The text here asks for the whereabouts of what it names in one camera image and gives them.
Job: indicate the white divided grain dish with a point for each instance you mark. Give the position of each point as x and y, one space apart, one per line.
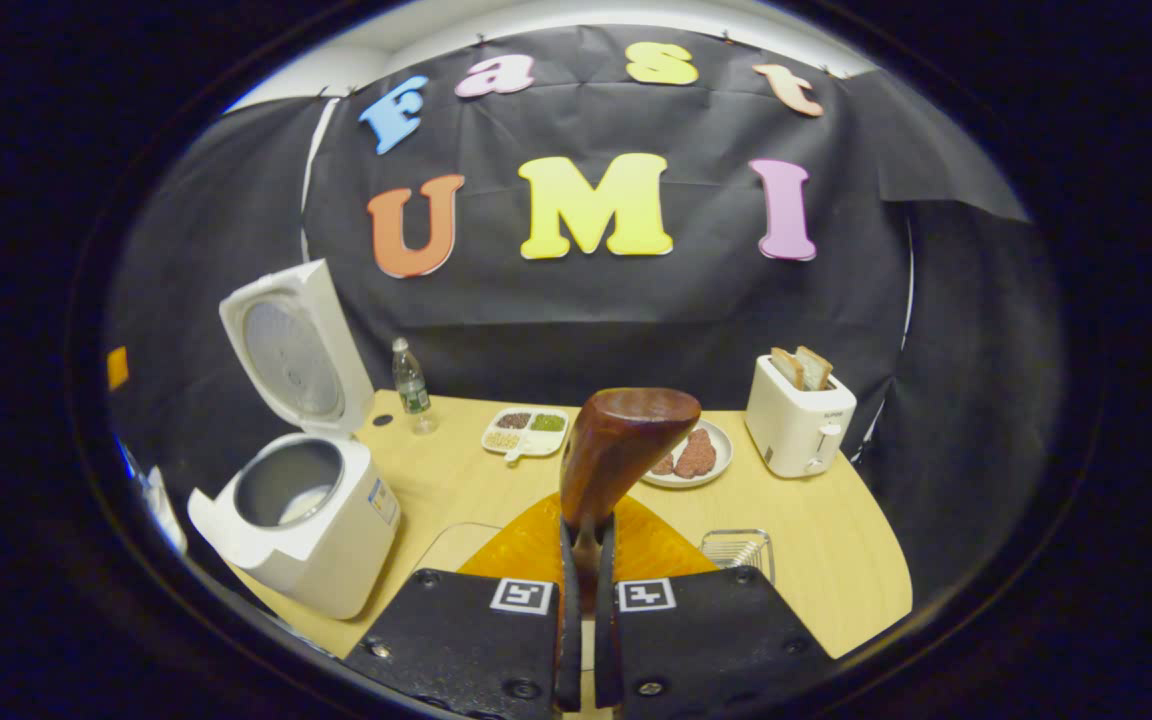
526 436

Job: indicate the clear rice container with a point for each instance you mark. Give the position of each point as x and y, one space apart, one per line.
456 550

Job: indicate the white and blue packaging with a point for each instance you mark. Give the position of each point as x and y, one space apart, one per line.
161 510

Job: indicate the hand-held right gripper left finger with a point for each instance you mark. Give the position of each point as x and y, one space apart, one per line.
569 650

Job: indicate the round white plate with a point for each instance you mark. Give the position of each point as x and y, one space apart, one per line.
722 450

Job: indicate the toast bread slice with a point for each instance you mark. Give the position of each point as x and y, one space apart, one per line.
816 368
788 368

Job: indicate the uncooked white rice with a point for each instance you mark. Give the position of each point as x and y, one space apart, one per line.
308 505

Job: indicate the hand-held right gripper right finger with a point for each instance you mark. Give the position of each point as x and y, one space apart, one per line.
604 650

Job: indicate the white rice cooker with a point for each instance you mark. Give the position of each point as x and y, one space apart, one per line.
326 550

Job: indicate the white toaster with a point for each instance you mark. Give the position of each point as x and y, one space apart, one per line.
796 430

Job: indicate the clear plastic water bottle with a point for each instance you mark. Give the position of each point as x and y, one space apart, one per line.
412 390

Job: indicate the brown wooden spoon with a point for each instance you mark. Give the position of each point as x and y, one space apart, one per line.
626 440

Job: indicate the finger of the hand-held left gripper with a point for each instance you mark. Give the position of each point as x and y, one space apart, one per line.
117 368

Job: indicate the brown meat piece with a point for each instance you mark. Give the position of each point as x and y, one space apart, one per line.
696 455
663 464

